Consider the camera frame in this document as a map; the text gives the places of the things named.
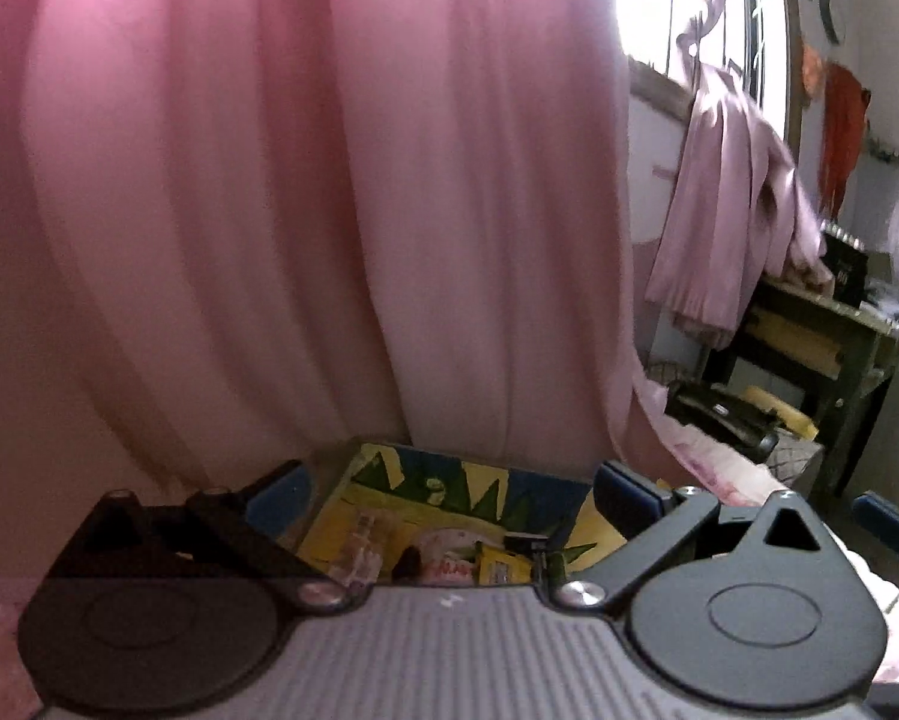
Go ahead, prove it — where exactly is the red hanging garment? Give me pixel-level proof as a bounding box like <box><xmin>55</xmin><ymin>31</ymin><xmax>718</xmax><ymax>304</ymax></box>
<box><xmin>820</xmin><ymin>61</ymin><xmax>872</xmax><ymax>222</ymax></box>

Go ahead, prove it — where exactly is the pink curtain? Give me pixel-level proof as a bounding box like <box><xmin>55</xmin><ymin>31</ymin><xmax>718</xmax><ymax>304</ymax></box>
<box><xmin>0</xmin><ymin>0</ymin><xmax>676</xmax><ymax>582</ymax></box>

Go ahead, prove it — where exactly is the black box with white print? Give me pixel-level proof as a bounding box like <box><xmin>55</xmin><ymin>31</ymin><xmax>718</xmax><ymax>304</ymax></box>
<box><xmin>820</xmin><ymin>229</ymin><xmax>871</xmax><ymax>310</ymax></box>

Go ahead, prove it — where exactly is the grey cardboard box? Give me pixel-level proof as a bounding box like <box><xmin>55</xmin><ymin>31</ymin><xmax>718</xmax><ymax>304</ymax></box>
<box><xmin>280</xmin><ymin>436</ymin><xmax>649</xmax><ymax>586</ymax></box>

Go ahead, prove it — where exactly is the round wall clock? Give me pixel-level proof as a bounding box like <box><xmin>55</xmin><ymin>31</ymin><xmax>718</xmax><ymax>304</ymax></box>
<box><xmin>817</xmin><ymin>0</ymin><xmax>850</xmax><ymax>46</ymax></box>

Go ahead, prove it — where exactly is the white seaweed snack bag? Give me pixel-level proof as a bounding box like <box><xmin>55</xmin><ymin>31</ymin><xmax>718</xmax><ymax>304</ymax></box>
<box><xmin>391</xmin><ymin>529</ymin><xmax>488</xmax><ymax>586</ymax></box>

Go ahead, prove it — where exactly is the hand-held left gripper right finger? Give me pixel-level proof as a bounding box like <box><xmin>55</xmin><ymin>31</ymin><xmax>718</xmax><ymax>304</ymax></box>
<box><xmin>552</xmin><ymin>460</ymin><xmax>845</xmax><ymax>611</ymax></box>

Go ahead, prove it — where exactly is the grey quilted bag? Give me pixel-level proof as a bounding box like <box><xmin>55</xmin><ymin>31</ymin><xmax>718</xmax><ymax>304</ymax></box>
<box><xmin>765</xmin><ymin>435</ymin><xmax>827</xmax><ymax>500</ymax></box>

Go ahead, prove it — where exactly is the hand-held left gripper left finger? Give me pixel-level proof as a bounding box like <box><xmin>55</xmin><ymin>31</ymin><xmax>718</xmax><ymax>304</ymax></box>
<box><xmin>44</xmin><ymin>459</ymin><xmax>350</xmax><ymax>613</ymax></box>

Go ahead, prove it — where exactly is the pink floral bed sheet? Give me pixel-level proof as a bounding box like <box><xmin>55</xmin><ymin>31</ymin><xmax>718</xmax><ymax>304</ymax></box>
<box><xmin>0</xmin><ymin>381</ymin><xmax>899</xmax><ymax>713</ymax></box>

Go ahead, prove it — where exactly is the black bag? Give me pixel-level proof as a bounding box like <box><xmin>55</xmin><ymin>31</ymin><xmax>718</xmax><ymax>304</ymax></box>
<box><xmin>663</xmin><ymin>381</ymin><xmax>781</xmax><ymax>455</ymax></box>

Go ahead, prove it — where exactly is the window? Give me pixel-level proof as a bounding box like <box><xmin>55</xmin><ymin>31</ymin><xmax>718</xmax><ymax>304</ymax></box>
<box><xmin>613</xmin><ymin>0</ymin><xmax>805</xmax><ymax>160</ymax></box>

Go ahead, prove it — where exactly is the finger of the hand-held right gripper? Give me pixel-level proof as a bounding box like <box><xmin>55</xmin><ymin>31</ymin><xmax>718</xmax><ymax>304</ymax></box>
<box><xmin>852</xmin><ymin>490</ymin><xmax>899</xmax><ymax>566</ymax></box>

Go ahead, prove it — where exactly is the dark wooden desk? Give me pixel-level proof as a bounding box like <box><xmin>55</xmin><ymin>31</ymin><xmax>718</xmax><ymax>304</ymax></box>
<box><xmin>700</xmin><ymin>274</ymin><xmax>899</xmax><ymax>500</ymax></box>

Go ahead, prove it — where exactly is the yellow blue printed sheet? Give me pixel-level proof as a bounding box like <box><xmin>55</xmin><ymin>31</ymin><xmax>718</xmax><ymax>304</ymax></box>
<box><xmin>299</xmin><ymin>442</ymin><xmax>629</xmax><ymax>586</ymax></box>

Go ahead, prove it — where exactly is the orange hanging decoration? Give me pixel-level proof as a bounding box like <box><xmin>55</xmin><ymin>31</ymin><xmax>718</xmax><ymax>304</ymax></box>
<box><xmin>801</xmin><ymin>39</ymin><xmax>829</xmax><ymax>102</ymax></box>

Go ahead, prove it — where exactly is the lilac hanging garment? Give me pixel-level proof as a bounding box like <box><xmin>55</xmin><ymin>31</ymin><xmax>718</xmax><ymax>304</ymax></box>
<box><xmin>645</xmin><ymin>64</ymin><xmax>833</xmax><ymax>350</ymax></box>

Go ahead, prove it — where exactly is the yellow snack packet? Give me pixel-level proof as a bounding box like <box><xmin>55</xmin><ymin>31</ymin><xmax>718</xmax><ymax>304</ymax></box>
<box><xmin>478</xmin><ymin>544</ymin><xmax>537</xmax><ymax>586</ymax></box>

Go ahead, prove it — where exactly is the orange clear snack bag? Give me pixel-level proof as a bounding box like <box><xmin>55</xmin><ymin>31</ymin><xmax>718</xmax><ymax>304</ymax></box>
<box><xmin>328</xmin><ymin>510</ymin><xmax>385</xmax><ymax>587</ymax></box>

